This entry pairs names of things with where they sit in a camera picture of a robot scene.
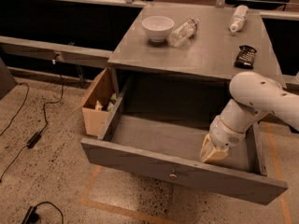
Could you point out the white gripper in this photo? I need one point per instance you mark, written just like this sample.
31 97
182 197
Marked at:
224 134

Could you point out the grey top drawer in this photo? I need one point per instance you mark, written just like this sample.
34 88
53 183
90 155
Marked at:
157 130

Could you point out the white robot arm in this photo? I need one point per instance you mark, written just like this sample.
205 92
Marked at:
253 97

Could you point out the grey drawer cabinet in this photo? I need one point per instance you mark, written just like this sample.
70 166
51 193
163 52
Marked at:
193 52

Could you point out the cardboard box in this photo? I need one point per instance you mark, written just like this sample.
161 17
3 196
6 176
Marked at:
100 90

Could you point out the items inside cardboard box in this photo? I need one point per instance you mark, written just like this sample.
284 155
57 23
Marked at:
109 106

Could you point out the clear plastic bottle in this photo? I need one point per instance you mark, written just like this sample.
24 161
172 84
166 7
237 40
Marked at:
185 31

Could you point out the white ceramic bowl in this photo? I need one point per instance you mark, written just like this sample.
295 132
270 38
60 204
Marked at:
157 28

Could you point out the white plastic bottle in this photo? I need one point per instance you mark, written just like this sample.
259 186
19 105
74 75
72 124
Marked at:
238 19

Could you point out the grey metal rail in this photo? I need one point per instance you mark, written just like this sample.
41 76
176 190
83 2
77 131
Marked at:
51 51

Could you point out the black plug with cable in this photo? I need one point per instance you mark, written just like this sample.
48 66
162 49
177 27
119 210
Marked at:
31 216

